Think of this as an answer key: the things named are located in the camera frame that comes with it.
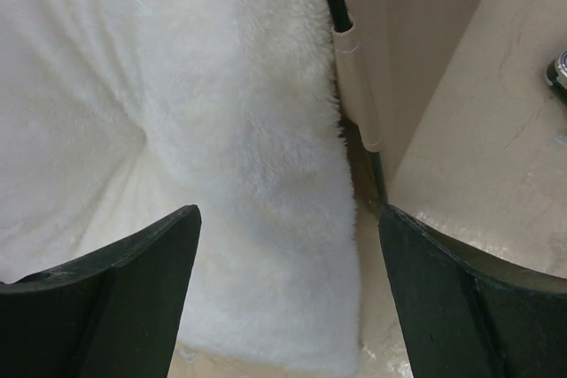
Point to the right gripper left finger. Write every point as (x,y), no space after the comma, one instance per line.
(114,312)

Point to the white pillow cushion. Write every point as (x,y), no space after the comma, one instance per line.
(114,113)

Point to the black poker chip case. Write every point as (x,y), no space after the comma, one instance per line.
(556,77)

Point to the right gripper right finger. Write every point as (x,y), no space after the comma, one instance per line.
(466,313)

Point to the tan black pet tent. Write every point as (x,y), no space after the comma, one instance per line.
(389,64)

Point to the black tent pole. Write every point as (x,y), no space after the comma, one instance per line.
(341,6)

